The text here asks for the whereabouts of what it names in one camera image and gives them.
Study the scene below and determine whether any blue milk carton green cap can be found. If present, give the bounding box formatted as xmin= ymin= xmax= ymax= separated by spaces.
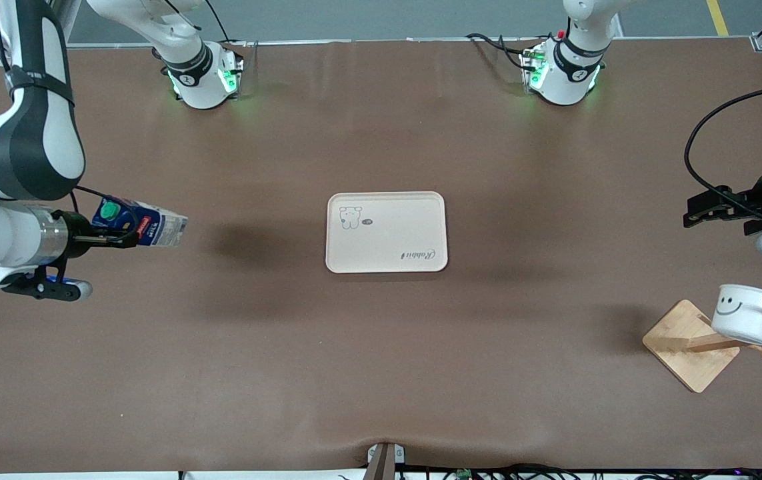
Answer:
xmin=92 ymin=197 xmax=189 ymax=248

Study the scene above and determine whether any white smiley mug black handle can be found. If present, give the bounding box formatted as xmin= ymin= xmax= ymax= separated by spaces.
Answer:
xmin=711 ymin=284 xmax=762 ymax=346

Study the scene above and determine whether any wooden cup rack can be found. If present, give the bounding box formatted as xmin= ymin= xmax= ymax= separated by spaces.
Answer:
xmin=642 ymin=299 xmax=762 ymax=393

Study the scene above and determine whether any beige plastic tray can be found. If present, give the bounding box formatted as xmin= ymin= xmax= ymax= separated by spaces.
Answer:
xmin=325 ymin=192 xmax=449 ymax=274

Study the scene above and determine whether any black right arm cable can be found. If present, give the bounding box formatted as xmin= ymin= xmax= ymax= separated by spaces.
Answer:
xmin=0 ymin=0 xmax=143 ymax=231

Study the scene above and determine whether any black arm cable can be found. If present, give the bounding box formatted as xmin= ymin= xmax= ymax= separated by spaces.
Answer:
xmin=684 ymin=80 xmax=762 ymax=219
xmin=0 ymin=0 xmax=143 ymax=231

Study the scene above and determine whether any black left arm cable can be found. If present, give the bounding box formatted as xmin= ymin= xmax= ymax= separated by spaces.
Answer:
xmin=684 ymin=80 xmax=762 ymax=219

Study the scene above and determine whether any black right base cable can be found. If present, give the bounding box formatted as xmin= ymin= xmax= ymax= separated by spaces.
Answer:
xmin=203 ymin=0 xmax=249 ymax=49

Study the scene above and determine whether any black base cable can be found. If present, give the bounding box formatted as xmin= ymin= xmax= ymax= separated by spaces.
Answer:
xmin=203 ymin=0 xmax=249 ymax=49
xmin=465 ymin=33 xmax=529 ymax=71

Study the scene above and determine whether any black left base cable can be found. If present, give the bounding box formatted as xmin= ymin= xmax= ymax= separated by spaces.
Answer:
xmin=465 ymin=33 xmax=529 ymax=71

